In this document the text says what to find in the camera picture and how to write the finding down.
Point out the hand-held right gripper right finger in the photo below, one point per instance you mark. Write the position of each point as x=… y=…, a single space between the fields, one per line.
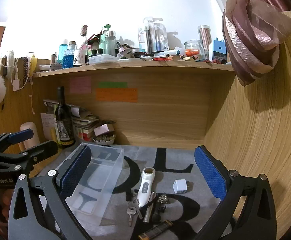
x=210 y=172

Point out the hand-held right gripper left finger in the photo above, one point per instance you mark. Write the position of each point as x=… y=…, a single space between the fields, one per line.
x=75 y=172

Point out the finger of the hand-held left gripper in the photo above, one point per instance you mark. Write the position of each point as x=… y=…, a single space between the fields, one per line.
x=20 y=135
x=43 y=148

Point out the clear plastic box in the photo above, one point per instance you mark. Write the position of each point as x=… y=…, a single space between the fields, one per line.
x=105 y=170

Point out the white handheld massager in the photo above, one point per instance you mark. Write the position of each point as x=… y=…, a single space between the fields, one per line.
x=145 y=187

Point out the silver metal cylinder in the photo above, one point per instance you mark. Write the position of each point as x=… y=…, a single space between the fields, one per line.
x=150 y=205

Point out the pale pink cylinder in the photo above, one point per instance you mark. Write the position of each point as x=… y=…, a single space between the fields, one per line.
x=29 y=125

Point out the yellow box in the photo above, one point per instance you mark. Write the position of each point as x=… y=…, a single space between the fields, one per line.
x=53 y=135

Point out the white paper card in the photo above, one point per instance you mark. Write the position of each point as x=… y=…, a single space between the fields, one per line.
x=48 y=123

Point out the white charger plug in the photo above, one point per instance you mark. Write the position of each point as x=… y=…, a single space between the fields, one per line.
x=179 y=187

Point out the dark wine bottle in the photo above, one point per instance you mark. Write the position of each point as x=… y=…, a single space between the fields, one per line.
x=63 y=120

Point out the bowl of small pieces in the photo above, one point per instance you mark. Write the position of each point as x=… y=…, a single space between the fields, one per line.
x=104 y=139

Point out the stack of books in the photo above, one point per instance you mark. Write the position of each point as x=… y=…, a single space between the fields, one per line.
x=85 y=125

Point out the white hanging adapter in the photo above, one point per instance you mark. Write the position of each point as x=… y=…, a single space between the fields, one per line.
x=16 y=85

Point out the small pink white box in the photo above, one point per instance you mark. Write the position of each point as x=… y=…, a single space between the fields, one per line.
x=103 y=129

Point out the rolled paper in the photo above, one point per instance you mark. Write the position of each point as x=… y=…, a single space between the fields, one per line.
x=78 y=110

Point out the grey mat with black letters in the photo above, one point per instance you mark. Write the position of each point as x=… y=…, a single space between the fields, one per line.
x=145 y=155

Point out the yellow hanging item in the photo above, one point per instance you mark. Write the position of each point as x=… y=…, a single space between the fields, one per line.
x=34 y=63

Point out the pink sticky note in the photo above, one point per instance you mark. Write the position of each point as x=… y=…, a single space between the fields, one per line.
x=80 y=85

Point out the small white fluffy puff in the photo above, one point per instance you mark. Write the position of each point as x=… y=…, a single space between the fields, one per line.
x=10 y=58

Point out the black gold lighter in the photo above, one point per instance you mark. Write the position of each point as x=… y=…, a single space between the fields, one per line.
x=158 y=228

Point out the orange sticky note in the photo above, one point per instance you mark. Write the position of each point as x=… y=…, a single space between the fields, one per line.
x=116 y=95

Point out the blue liquid bottle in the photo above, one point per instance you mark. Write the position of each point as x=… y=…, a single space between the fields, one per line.
x=68 y=59

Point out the green sticky note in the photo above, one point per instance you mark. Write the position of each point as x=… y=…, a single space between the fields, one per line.
x=113 y=84

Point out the white mug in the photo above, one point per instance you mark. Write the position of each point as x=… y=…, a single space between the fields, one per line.
x=80 y=56

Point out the clear lidded container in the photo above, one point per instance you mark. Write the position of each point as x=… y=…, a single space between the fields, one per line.
x=103 y=59

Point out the wooden shelf board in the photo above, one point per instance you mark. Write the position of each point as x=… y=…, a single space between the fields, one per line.
x=135 y=69

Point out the blue and white box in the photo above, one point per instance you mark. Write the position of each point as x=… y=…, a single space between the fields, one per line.
x=219 y=50

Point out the mint green bottle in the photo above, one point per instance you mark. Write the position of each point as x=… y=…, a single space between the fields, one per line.
x=108 y=42

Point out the glass jar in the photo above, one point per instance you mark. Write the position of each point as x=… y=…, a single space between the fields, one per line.
x=192 y=47

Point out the clear tube of sticks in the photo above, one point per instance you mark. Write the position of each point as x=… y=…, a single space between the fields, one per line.
x=204 y=38

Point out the pink scarf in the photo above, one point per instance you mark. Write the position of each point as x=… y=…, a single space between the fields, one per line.
x=248 y=42

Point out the toothbrush blister pack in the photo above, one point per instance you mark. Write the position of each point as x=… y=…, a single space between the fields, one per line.
x=155 y=36

